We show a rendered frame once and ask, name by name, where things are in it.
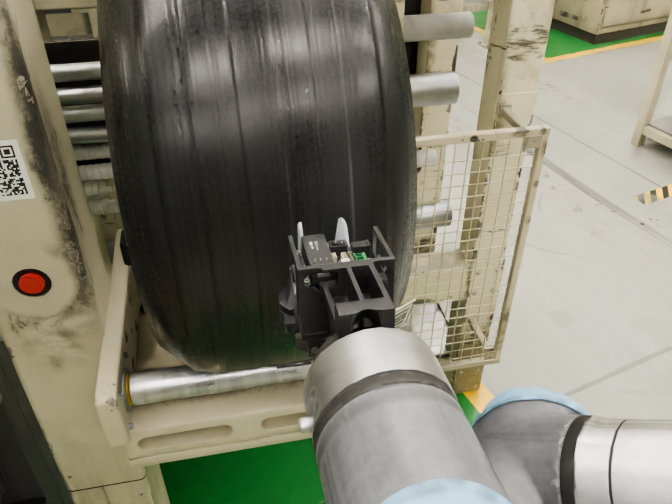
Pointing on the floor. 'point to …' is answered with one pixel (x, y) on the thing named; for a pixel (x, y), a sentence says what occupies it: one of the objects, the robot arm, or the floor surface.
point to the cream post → (57, 279)
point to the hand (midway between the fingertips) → (316, 255)
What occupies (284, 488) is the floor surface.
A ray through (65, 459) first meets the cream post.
